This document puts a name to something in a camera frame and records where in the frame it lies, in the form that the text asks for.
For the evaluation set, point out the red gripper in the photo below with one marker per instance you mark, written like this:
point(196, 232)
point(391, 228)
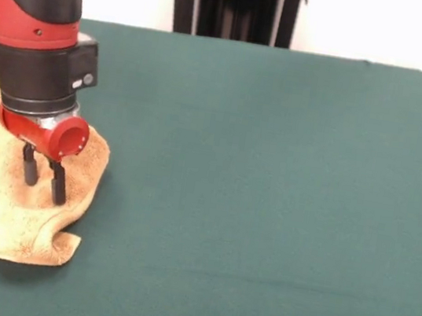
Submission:
point(39, 138)

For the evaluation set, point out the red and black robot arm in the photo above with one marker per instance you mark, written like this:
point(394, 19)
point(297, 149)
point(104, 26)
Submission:
point(29, 71)

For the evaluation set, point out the dark green table cloth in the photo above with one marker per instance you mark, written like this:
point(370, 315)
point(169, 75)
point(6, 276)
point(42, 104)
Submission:
point(266, 214)

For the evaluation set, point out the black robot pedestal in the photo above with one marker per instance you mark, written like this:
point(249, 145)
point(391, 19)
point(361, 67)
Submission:
point(237, 11)

